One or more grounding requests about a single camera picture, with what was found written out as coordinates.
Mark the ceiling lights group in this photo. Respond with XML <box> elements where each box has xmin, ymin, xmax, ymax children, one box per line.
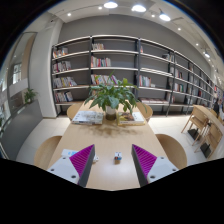
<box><xmin>64</xmin><ymin>0</ymin><xmax>214</xmax><ymax>59</ymax></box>

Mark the large white book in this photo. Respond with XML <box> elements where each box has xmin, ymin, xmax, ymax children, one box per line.
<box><xmin>71</xmin><ymin>110</ymin><xmax>105</xmax><ymax>126</ymax></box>

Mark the white power strip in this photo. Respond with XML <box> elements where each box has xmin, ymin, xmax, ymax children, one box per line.
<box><xmin>60</xmin><ymin>148</ymin><xmax>100</xmax><ymax>164</ymax></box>

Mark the green potted plant white pot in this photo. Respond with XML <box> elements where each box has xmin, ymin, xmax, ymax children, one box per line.
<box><xmin>83</xmin><ymin>74</ymin><xmax>139</xmax><ymax>122</ymax></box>

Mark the yellow-covered book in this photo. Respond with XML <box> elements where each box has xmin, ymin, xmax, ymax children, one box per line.
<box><xmin>116</xmin><ymin>111</ymin><xmax>146</xmax><ymax>127</ymax></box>

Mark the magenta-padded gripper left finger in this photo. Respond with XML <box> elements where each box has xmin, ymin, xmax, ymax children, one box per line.
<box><xmin>46</xmin><ymin>144</ymin><xmax>96</xmax><ymax>188</ymax></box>

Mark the round-backed beige chair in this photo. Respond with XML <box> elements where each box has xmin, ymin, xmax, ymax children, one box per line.
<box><xmin>154</xmin><ymin>133</ymin><xmax>188</xmax><ymax>170</ymax></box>
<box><xmin>66</xmin><ymin>101</ymin><xmax>84</xmax><ymax>121</ymax></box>
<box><xmin>135</xmin><ymin>101</ymin><xmax>154</xmax><ymax>123</ymax></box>
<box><xmin>33</xmin><ymin>135</ymin><xmax>63</xmax><ymax>170</ymax></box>

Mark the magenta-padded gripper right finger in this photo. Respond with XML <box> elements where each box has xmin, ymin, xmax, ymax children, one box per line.
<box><xmin>131</xmin><ymin>144</ymin><xmax>179</xmax><ymax>187</ymax></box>

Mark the small green ledge plant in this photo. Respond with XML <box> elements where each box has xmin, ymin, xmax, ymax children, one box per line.
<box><xmin>23</xmin><ymin>87</ymin><xmax>38</xmax><ymax>105</ymax></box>

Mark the grey shelf unit with books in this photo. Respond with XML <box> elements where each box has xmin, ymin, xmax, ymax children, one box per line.
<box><xmin>50</xmin><ymin>34</ymin><xmax>221</xmax><ymax>116</ymax></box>

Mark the small white blue charger block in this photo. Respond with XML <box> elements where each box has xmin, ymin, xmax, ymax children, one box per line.
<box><xmin>113</xmin><ymin>151</ymin><xmax>123</xmax><ymax>165</ymax></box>

